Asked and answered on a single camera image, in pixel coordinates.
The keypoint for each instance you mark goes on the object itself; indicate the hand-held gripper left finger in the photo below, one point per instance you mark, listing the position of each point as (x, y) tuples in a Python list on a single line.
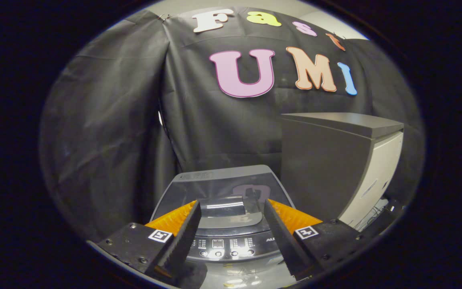
[(183, 241)]

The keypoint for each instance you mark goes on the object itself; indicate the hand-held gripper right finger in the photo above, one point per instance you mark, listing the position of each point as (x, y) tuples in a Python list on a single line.
[(283, 241)]

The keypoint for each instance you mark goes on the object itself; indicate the dark grey washing machine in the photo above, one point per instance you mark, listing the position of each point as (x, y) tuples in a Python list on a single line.
[(231, 245)]

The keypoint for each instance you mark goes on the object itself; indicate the beige and grey cabinet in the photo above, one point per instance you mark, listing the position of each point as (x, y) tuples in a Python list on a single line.
[(319, 168)]

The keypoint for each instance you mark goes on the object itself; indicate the dark floor equipment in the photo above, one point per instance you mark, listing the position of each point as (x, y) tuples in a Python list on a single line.
[(389, 212)]

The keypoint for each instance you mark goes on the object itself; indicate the black backdrop cloth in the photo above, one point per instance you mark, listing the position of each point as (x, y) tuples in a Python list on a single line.
[(106, 120)]

